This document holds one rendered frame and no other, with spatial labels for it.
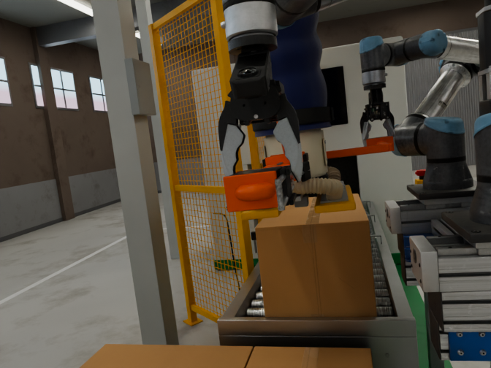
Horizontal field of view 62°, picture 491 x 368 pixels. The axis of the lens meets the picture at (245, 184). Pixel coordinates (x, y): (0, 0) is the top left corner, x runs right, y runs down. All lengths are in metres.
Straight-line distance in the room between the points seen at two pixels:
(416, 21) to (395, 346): 10.22
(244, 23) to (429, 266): 0.63
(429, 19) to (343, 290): 10.22
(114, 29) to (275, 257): 1.55
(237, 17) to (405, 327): 1.21
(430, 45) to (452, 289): 0.75
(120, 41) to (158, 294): 1.43
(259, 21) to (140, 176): 1.84
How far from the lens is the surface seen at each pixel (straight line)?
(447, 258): 0.96
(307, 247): 1.48
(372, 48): 1.44
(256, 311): 1.81
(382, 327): 1.54
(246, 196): 0.54
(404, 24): 11.30
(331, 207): 1.02
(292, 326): 1.56
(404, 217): 1.44
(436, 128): 1.44
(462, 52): 1.56
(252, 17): 0.59
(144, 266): 2.47
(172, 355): 1.58
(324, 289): 1.53
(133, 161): 2.36
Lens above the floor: 1.27
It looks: 6 degrees down
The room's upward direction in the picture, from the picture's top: 7 degrees counter-clockwise
